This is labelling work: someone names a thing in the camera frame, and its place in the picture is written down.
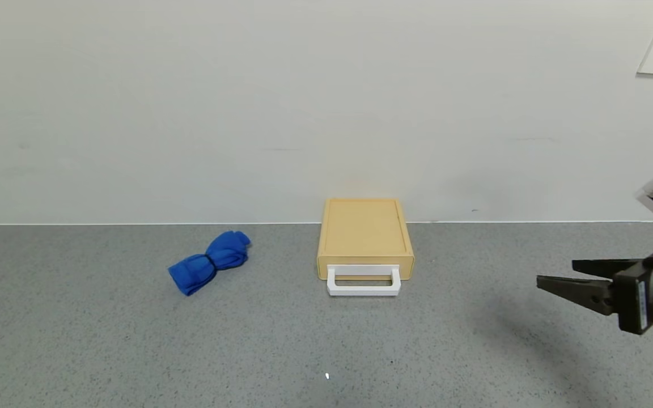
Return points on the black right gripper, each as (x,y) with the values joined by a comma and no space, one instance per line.
(634,301)

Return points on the blue rolled cloth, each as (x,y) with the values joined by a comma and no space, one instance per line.
(213,262)

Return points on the yellow drawer cabinet housing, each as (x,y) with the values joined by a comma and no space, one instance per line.
(364,229)

